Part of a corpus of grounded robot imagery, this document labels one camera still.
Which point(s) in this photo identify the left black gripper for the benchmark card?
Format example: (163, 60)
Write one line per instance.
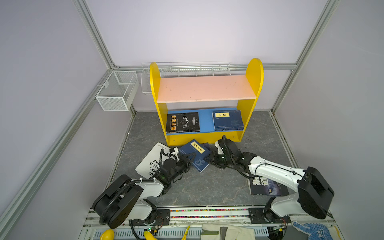
(184, 157)

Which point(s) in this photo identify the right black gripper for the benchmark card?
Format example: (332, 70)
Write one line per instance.
(212, 159)

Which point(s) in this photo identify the blue book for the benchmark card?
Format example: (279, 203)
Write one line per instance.
(228, 120)
(197, 153)

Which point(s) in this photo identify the black book yellow title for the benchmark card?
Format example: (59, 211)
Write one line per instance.
(183, 123)

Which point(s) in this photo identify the dark book white characters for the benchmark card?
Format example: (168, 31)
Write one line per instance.
(267, 187)

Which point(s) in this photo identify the blue book dotted circle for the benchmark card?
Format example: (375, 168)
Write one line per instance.
(207, 146)

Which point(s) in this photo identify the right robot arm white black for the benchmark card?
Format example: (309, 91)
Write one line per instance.
(312, 193)

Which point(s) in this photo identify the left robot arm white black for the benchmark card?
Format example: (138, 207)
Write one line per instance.
(127, 199)

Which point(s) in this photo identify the white book black lettering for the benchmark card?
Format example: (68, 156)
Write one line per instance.
(151, 162)

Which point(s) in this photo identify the yellow shelf with coloured boards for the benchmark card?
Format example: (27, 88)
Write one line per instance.
(245, 89)

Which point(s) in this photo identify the white grey glove front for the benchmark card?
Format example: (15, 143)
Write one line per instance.
(226, 232)

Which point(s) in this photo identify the yellow thin tool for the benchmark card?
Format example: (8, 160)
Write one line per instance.
(186, 233)

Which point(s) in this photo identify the white mesh box basket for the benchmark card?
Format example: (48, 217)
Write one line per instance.
(118, 91)

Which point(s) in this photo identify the yellow round object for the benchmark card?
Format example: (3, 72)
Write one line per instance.
(108, 235)

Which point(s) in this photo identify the blue dotted glove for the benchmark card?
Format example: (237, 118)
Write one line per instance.
(314, 231)

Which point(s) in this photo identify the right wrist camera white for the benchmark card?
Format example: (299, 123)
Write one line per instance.
(218, 145)

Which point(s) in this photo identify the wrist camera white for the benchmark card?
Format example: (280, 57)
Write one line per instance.
(174, 153)
(218, 145)

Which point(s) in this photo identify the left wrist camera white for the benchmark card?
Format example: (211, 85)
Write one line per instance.
(174, 153)

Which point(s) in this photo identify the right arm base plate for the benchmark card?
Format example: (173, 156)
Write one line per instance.
(258, 216)

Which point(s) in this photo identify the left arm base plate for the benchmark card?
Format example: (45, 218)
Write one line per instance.
(159, 217)

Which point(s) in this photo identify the yellow tool handle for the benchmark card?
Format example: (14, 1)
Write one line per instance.
(149, 236)

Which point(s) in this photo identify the white wire basket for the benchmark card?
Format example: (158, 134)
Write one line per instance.
(183, 69)

